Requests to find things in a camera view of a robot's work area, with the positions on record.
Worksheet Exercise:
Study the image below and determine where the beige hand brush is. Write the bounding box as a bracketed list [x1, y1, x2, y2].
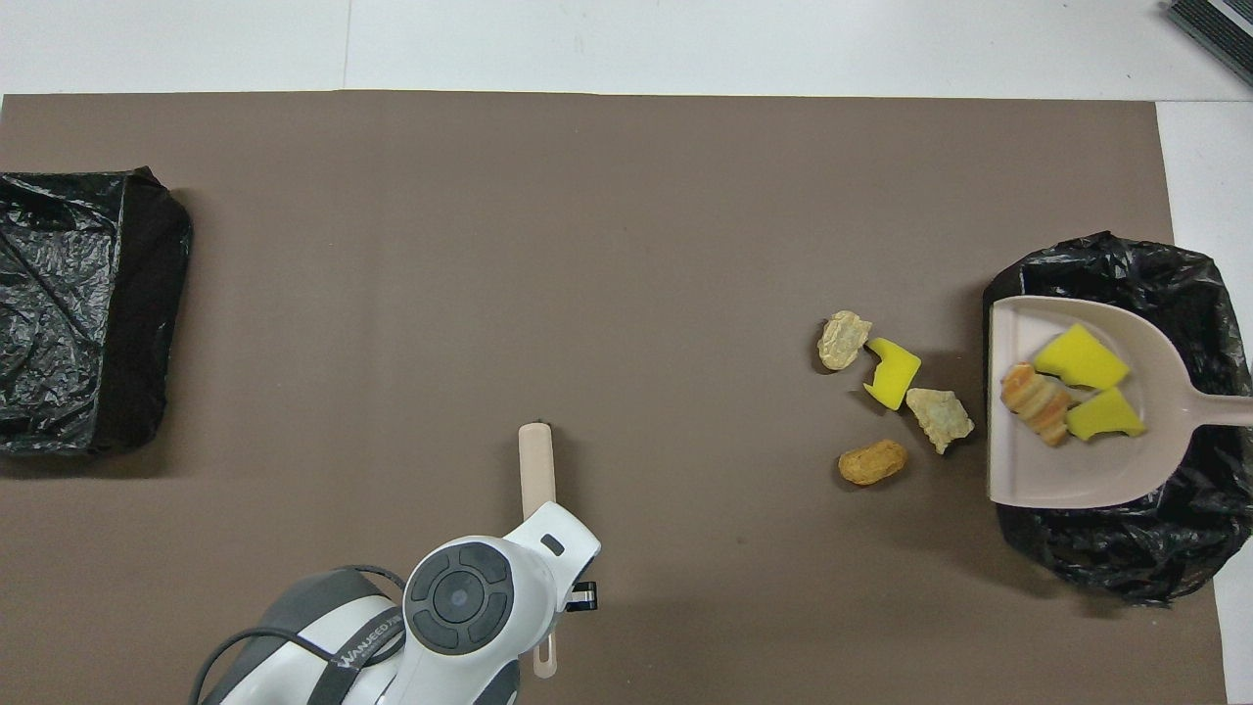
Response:
[519, 421, 560, 680]

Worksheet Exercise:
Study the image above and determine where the orange-brown bread roll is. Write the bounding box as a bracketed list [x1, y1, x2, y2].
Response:
[838, 439, 909, 487]

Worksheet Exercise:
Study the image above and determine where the pale rounded cracker chunk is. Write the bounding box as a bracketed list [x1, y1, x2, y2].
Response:
[817, 310, 873, 372]

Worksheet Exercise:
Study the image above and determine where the notched yellow sponge piece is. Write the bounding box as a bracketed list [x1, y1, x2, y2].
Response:
[862, 337, 923, 411]

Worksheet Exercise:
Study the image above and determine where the pale angular cracker chunk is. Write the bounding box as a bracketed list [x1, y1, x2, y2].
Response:
[905, 388, 976, 454]

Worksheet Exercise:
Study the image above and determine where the striped croissant piece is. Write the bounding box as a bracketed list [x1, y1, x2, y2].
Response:
[1000, 362, 1074, 447]

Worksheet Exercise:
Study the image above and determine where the beige plastic dustpan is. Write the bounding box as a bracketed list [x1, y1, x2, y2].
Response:
[987, 296, 1253, 510]

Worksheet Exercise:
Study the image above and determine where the small yellow sponge piece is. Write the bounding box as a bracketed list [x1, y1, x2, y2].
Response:
[1065, 387, 1147, 442]

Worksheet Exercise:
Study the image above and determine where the large yellow sponge piece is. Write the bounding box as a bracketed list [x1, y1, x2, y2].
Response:
[1033, 323, 1132, 391]

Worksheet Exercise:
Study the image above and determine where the black bag lined bin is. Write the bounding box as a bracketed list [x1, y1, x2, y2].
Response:
[982, 231, 1253, 606]

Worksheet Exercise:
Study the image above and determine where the brown table mat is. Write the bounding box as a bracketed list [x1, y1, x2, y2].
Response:
[0, 90, 1230, 705]

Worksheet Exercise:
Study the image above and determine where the black bag wrapped box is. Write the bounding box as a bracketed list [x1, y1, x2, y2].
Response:
[0, 165, 194, 456]

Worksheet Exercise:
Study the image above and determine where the dark grey ribbed device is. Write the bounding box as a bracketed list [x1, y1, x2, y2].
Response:
[1165, 0, 1253, 87]

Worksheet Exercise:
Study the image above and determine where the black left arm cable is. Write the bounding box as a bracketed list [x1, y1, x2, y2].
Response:
[191, 563, 407, 705]

